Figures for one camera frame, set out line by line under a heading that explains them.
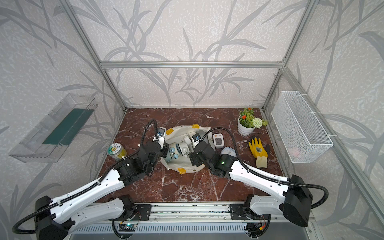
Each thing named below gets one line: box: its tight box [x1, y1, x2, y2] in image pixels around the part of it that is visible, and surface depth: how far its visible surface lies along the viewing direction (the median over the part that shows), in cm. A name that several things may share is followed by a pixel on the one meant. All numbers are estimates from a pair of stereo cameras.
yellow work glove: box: [248, 137, 268, 168], surface depth 95 cm
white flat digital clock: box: [183, 135, 192, 145], surface depth 91 cm
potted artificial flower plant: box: [237, 107, 268, 136], surface depth 96 cm
